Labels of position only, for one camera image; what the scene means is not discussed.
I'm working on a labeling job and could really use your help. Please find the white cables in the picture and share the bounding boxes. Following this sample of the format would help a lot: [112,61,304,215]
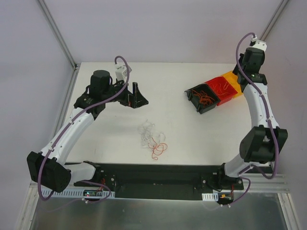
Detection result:
[137,121,166,148]

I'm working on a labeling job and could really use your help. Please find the yellow cables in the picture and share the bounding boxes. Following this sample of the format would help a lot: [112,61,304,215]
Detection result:
[214,81,232,96]

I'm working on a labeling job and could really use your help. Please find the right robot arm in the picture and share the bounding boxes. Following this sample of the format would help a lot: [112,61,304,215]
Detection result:
[216,47,288,189]

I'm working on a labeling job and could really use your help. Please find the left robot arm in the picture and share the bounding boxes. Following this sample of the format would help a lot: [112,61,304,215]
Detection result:
[27,66,149,193]

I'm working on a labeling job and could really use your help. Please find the black plastic bin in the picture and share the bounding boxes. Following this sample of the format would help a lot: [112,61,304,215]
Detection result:
[185,83,220,114]

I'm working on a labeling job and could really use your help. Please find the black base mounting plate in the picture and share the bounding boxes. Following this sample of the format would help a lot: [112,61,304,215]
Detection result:
[73,163,245,201]

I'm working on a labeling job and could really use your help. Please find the red plastic bin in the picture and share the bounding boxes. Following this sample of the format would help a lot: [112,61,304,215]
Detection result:
[206,76,237,106]

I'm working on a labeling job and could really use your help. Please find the yellow plastic bin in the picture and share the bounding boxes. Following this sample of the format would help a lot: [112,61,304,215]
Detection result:
[223,71,242,98]

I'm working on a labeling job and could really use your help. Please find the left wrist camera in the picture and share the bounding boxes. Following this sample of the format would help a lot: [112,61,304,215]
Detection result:
[115,63,132,82]

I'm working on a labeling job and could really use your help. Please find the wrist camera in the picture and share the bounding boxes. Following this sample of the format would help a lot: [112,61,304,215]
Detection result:
[250,35,267,52]
[115,63,132,82]

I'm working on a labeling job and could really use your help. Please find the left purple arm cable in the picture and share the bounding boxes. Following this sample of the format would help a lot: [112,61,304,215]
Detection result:
[37,56,131,204]

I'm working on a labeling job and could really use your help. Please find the left aluminium frame post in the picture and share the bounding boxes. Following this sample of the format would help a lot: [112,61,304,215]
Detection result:
[36,0,78,70]

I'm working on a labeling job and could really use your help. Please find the aluminium frame post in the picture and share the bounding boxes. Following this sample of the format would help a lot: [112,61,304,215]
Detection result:
[36,0,78,70]
[241,0,290,71]

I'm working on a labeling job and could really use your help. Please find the left white cable duct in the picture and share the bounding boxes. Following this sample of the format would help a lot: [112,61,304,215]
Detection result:
[51,188,115,199]

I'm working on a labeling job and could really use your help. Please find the white cable duct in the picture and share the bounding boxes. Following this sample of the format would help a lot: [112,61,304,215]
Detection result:
[51,188,115,199]
[201,193,219,202]

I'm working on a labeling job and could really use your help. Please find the right white cable duct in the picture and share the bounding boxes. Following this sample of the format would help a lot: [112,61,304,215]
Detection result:
[201,193,219,202]

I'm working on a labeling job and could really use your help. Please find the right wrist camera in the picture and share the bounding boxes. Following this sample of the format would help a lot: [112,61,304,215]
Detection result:
[250,35,267,52]

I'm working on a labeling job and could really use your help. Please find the right aluminium frame post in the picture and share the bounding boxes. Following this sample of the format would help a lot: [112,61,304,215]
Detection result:
[241,0,290,71]

